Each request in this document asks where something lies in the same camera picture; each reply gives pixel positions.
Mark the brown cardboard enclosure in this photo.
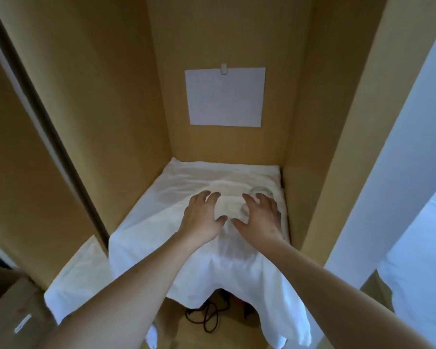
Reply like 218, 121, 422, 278
0, 0, 390, 349

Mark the white paper sheet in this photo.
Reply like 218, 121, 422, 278
185, 67, 266, 127

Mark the clear drinking glass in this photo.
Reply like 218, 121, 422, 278
241, 187, 275, 217

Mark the dark frame bar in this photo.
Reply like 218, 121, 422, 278
0, 0, 110, 251

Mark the person's right forearm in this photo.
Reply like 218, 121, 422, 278
240, 236, 436, 349

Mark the person's left hand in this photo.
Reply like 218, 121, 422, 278
177, 190, 229, 248

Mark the person's left forearm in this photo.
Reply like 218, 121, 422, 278
45, 230, 206, 349

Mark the black cable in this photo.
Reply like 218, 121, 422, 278
185, 290, 234, 333

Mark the white cloth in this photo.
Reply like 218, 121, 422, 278
44, 157, 313, 349

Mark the person's right hand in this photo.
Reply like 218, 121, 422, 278
231, 192, 285, 248

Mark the brown cardboard box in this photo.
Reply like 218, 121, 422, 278
0, 265, 59, 349

